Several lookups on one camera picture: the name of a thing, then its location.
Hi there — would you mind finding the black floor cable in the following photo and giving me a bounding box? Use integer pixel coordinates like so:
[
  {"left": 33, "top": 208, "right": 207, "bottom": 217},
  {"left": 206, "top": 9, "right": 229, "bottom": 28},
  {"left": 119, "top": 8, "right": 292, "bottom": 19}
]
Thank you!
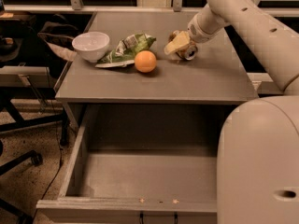
[{"left": 29, "top": 77, "right": 64, "bottom": 222}]

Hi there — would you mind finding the grey bench at left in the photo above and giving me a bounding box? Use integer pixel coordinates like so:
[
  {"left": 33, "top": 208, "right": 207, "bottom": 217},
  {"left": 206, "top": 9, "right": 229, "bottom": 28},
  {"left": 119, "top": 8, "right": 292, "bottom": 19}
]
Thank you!
[{"left": 0, "top": 66, "right": 57, "bottom": 88}]

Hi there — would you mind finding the orange soda can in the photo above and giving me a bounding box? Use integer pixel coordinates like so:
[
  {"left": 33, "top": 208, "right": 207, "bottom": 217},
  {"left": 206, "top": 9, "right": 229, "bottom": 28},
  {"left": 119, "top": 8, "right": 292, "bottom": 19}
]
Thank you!
[{"left": 176, "top": 38, "right": 198, "bottom": 61}]

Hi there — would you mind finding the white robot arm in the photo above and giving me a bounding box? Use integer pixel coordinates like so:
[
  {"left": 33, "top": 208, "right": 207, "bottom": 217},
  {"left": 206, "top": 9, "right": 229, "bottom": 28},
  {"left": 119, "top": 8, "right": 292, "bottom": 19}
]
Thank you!
[{"left": 164, "top": 0, "right": 299, "bottom": 224}]

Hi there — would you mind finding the black office chair base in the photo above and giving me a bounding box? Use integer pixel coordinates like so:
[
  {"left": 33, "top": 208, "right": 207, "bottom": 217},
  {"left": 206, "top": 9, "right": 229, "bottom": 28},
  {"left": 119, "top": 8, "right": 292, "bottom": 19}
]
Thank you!
[{"left": 0, "top": 91, "right": 70, "bottom": 224}]

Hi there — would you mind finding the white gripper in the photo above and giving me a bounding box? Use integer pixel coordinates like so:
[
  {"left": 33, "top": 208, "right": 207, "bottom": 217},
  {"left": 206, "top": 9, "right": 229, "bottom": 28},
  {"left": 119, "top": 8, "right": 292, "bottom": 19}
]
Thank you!
[{"left": 164, "top": 5, "right": 229, "bottom": 55}]

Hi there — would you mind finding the open grey top drawer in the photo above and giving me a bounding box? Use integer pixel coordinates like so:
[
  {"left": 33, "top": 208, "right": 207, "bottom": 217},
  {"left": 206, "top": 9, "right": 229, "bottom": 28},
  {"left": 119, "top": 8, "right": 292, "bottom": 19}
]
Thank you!
[{"left": 37, "top": 105, "right": 226, "bottom": 224}]

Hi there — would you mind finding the white ceramic bowl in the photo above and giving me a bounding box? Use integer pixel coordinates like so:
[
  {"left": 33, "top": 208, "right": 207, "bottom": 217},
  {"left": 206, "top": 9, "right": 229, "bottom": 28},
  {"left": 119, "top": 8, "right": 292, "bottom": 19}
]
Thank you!
[{"left": 72, "top": 32, "right": 110, "bottom": 63}]

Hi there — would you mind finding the grey cabinet with counter top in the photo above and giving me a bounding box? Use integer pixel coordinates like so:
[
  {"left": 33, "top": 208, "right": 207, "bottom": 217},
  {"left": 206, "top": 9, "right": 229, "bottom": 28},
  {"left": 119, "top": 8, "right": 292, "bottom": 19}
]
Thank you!
[{"left": 54, "top": 11, "right": 260, "bottom": 134}]

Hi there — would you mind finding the orange round fruit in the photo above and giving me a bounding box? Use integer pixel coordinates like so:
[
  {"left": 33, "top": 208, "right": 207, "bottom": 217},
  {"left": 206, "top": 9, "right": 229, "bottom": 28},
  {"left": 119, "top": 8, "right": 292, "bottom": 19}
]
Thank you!
[{"left": 135, "top": 50, "right": 157, "bottom": 73}]

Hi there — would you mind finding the green crumpled chip bag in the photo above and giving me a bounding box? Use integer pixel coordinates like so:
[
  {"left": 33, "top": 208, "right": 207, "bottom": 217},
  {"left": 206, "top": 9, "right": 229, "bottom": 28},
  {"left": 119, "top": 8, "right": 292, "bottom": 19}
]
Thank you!
[{"left": 95, "top": 34, "right": 156, "bottom": 68}]

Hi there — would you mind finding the dark bag with white lining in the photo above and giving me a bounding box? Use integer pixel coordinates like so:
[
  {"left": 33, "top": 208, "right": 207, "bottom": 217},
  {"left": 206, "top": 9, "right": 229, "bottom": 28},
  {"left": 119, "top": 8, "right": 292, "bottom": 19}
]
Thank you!
[{"left": 37, "top": 14, "right": 80, "bottom": 62}]

